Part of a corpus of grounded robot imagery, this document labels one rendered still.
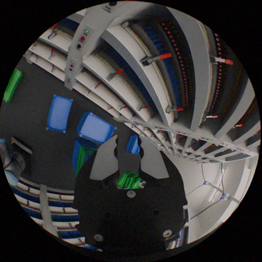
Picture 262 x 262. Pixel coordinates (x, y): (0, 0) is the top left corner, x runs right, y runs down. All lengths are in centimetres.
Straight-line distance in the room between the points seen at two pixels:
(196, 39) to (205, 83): 13
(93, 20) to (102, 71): 25
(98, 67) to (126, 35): 20
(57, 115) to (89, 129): 37
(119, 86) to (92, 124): 42
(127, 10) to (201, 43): 16
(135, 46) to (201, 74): 20
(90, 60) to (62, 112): 56
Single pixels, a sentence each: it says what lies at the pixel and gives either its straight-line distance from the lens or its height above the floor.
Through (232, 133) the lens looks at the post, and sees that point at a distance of 72.
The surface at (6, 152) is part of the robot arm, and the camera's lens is 81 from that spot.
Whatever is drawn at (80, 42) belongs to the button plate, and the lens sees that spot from 34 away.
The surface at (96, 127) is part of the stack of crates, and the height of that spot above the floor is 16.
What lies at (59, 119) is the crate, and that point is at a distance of 82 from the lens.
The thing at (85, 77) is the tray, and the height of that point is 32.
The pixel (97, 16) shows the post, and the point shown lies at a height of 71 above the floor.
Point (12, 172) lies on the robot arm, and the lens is 83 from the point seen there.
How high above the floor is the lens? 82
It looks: 41 degrees down
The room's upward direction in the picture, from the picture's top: 106 degrees clockwise
